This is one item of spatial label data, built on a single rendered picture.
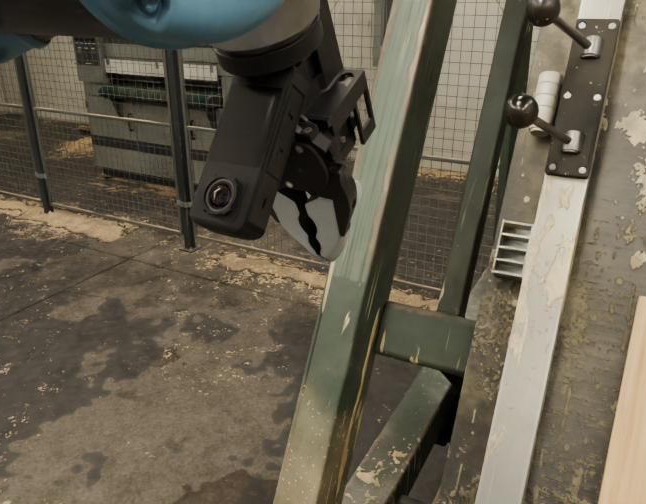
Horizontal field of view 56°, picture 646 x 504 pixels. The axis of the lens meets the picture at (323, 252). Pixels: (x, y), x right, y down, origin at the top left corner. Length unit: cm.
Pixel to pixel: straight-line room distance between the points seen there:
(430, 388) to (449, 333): 49
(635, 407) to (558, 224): 22
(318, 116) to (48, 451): 226
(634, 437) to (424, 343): 28
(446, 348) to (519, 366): 13
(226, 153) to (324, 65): 10
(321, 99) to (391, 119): 42
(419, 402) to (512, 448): 55
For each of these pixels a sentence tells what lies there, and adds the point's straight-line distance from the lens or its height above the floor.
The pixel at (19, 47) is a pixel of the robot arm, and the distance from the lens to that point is 32.
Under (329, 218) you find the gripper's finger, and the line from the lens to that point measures 47.
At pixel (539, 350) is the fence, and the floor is 118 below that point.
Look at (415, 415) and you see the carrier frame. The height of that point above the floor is 79.
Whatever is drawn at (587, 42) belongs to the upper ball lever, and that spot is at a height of 151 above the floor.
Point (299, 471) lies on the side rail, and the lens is 84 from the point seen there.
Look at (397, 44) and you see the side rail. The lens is 90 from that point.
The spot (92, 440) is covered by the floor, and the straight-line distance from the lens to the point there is 257.
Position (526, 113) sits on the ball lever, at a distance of 70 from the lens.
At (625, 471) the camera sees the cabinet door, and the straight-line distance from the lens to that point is 79.
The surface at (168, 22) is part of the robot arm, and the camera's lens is 17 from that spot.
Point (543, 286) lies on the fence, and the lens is 77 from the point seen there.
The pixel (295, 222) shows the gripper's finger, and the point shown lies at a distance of 49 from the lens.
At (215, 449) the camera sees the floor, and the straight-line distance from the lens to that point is 241.
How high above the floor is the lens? 156
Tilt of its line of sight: 23 degrees down
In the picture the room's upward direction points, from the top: straight up
